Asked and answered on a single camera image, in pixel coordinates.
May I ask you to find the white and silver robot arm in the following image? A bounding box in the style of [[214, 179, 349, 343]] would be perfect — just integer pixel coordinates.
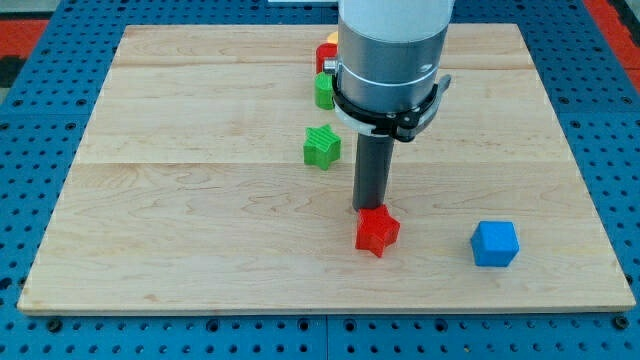
[[323, 0, 455, 210]]

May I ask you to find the green cylinder block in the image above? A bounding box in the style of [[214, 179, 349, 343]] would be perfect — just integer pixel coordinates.
[[314, 72, 334, 110]]

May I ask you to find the blue cube block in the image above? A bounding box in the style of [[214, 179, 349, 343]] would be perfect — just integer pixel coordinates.
[[470, 220, 520, 267]]

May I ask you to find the red cylinder block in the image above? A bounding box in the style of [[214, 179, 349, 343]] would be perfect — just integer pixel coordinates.
[[315, 43, 339, 76]]

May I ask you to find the black clamp ring mount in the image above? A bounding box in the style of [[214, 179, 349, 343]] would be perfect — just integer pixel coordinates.
[[323, 58, 452, 143]]

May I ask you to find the red star block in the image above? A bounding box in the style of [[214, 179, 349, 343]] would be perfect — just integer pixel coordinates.
[[355, 205, 401, 258]]

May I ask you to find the yellow block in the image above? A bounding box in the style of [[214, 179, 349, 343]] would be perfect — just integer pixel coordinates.
[[327, 31, 339, 44]]

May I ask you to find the green star block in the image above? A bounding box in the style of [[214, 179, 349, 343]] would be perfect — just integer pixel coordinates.
[[303, 124, 341, 170]]

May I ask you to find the light wooden board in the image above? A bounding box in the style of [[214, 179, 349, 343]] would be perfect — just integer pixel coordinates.
[[18, 24, 635, 316]]

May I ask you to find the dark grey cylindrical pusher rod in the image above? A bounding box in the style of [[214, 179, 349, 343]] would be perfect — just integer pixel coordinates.
[[352, 134, 394, 211]]

